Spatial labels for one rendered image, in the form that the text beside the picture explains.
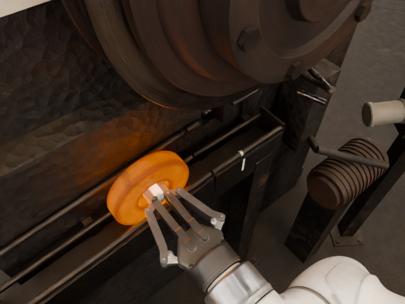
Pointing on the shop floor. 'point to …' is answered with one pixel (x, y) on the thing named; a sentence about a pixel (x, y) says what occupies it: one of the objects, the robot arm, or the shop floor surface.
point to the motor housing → (332, 195)
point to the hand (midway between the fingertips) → (149, 184)
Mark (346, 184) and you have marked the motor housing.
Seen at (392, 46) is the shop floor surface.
